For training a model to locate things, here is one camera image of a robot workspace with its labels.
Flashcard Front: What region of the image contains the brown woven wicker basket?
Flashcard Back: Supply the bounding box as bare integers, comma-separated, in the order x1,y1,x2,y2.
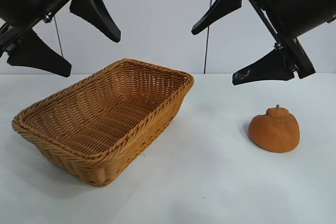
11,58,195,188

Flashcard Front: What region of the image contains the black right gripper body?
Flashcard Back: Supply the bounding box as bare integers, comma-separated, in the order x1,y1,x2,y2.
228,0,336,79

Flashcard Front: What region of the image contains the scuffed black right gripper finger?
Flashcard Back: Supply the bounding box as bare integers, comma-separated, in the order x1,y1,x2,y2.
232,49,297,86

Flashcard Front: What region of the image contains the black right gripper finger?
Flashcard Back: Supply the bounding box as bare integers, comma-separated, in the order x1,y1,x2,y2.
191,0,242,35

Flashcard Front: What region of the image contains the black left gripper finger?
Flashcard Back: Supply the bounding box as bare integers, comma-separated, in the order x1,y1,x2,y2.
6,28,72,78
69,0,121,43

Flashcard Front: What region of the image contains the knobbly orange fruit with stem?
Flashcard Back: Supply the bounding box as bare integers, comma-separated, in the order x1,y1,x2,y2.
248,104,301,153

